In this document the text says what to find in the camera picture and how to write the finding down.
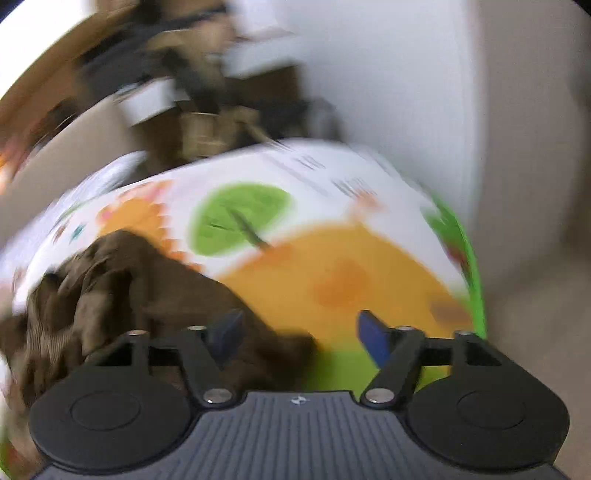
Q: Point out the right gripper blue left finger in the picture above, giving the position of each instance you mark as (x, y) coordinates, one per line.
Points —
(203, 351)

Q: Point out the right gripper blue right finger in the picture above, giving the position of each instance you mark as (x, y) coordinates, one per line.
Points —
(396, 352)

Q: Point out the brown polka dot dress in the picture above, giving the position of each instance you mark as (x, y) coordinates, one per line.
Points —
(122, 283)

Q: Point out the colourful cartoon play mat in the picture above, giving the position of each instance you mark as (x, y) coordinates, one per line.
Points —
(307, 233)

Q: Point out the beige mesh office chair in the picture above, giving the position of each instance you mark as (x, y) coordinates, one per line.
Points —
(211, 113)

